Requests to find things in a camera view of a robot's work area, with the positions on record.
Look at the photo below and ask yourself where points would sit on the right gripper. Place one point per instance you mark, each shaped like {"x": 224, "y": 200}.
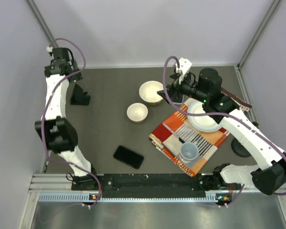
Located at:
{"x": 162, "y": 92}

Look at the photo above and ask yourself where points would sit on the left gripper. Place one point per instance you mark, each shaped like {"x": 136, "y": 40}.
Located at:
{"x": 68, "y": 65}

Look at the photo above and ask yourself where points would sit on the phone with lilac case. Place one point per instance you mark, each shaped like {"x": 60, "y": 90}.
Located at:
{"x": 178, "y": 100}

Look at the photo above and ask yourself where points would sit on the black wedge phone stand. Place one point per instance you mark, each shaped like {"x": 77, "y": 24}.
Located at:
{"x": 79, "y": 96}

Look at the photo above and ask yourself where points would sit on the black round-base phone holder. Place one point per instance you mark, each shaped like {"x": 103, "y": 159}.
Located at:
{"x": 238, "y": 149}

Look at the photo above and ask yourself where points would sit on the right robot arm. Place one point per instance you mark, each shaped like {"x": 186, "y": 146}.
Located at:
{"x": 269, "y": 173}

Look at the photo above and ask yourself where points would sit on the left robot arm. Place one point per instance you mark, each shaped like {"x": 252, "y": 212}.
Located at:
{"x": 55, "y": 131}

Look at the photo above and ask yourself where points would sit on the large green bowl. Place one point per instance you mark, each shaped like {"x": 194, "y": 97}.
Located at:
{"x": 148, "y": 92}

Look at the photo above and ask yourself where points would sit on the small cream bowl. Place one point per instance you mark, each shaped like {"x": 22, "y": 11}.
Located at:
{"x": 137, "y": 112}

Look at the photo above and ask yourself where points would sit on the orange patterned cloth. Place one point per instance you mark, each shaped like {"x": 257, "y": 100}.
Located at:
{"x": 170, "y": 146}

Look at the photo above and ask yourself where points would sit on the white plate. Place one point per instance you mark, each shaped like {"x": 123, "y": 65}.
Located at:
{"x": 201, "y": 123}

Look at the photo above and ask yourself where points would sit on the grey cup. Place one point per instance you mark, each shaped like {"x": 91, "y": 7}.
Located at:
{"x": 188, "y": 152}

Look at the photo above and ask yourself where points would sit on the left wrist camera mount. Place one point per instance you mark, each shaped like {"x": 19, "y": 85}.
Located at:
{"x": 49, "y": 49}

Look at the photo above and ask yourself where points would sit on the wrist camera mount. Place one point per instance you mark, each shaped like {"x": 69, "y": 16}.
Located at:
{"x": 182, "y": 68}
{"x": 49, "y": 49}

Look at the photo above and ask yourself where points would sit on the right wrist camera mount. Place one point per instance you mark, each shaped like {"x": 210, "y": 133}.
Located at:
{"x": 182, "y": 68}

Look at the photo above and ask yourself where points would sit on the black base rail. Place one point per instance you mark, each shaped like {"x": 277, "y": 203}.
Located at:
{"x": 151, "y": 186}

